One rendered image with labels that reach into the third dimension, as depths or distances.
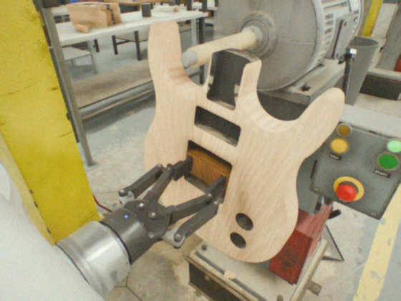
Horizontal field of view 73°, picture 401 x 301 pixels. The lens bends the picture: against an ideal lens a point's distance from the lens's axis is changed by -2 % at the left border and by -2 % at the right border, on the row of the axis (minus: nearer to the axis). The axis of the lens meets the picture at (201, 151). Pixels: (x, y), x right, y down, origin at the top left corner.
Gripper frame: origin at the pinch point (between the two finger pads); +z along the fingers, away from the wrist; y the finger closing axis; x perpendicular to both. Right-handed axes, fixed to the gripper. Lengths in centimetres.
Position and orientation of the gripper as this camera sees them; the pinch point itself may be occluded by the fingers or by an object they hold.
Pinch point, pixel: (204, 173)
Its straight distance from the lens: 51.2
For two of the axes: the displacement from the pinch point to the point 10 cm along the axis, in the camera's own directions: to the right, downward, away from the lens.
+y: 7.7, 4.5, -4.5
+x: 1.0, -7.8, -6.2
